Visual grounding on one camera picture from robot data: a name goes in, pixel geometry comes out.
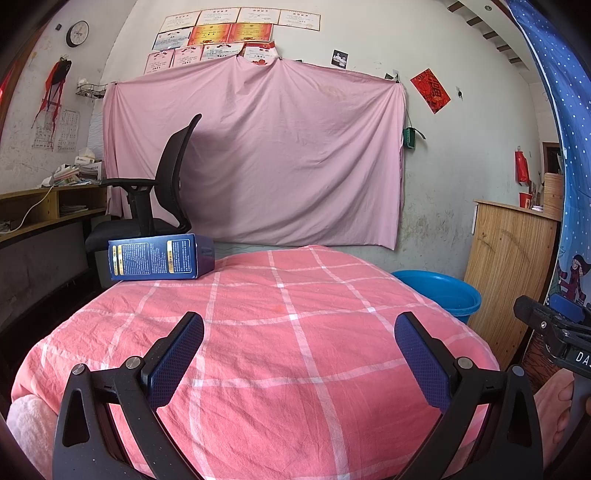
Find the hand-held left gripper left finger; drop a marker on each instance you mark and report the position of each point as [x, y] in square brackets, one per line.
[178, 360]

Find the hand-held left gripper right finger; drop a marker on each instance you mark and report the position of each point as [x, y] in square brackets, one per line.
[422, 360]

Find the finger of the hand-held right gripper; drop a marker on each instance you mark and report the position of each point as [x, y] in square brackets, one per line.
[565, 307]
[531, 311]

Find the blue plastic bucket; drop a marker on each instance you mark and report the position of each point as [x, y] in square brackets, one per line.
[443, 290]

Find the person's right hand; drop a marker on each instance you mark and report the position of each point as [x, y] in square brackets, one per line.
[554, 392]

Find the wooden cabinet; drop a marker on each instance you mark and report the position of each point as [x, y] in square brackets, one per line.
[508, 277]

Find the blue cardboard box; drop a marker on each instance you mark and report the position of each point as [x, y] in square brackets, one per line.
[152, 256]

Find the red cup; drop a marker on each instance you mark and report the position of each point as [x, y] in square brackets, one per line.
[524, 201]

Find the light wooden board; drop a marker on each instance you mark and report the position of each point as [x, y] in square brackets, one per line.
[553, 194]

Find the pink checked blanket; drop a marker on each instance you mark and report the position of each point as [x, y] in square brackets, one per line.
[295, 392]

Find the blue printed curtain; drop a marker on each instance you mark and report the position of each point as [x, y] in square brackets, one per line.
[572, 161]

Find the red hanging pouch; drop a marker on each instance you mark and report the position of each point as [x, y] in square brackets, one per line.
[521, 166]

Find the light pink fleece blanket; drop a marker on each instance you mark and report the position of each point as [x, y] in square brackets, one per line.
[27, 424]

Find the stack of papers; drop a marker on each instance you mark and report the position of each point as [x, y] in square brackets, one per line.
[74, 210]

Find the black office chair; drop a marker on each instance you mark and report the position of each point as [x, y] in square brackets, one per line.
[171, 166]

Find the green hanging box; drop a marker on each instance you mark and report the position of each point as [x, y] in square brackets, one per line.
[409, 138]

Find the stack of books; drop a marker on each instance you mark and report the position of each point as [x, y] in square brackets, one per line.
[74, 175]

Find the tissue box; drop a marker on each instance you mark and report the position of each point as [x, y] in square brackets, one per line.
[90, 159]

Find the red hanging ornament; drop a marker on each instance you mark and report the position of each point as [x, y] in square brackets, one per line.
[57, 78]

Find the dark wooden frame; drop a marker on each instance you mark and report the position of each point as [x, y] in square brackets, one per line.
[551, 159]

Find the wooden wall shelf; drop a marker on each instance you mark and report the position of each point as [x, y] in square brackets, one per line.
[51, 205]

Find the pink wall sheet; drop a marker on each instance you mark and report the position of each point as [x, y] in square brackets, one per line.
[277, 152]

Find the red wall poster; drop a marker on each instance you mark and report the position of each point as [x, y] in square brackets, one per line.
[430, 90]

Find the wall calendar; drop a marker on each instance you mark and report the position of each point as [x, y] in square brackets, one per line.
[69, 129]

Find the small dark wall picture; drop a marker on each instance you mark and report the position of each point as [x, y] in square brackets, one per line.
[392, 77]

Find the black white wall photo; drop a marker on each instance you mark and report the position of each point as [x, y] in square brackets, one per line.
[340, 58]

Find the group of wall certificates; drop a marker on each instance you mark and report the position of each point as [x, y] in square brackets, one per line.
[212, 32]

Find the round wall clock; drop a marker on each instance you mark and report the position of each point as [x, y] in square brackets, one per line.
[77, 34]

